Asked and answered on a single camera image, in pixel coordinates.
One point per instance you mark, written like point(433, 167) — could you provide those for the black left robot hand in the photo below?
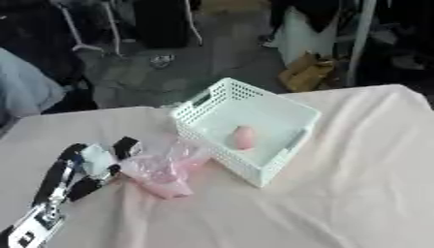
point(53, 180)

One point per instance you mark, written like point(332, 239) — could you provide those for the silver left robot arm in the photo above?
point(31, 227)

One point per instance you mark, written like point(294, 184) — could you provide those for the person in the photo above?
point(25, 87)

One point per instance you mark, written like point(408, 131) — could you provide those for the pink plastic bag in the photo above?
point(161, 176)

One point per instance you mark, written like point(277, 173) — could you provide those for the small grey floor object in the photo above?
point(162, 61)

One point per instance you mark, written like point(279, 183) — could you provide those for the pink egg-shaped toy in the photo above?
point(244, 137)

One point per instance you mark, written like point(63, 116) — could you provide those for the white perforated plastic basket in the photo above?
point(265, 135)

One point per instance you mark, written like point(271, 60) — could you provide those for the brown paper bag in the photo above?
point(305, 74)

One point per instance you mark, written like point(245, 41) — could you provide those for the white bag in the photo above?
point(302, 35)

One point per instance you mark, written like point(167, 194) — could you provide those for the white pole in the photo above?
point(359, 42)

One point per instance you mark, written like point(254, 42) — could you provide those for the white metal chair frame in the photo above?
point(85, 32)

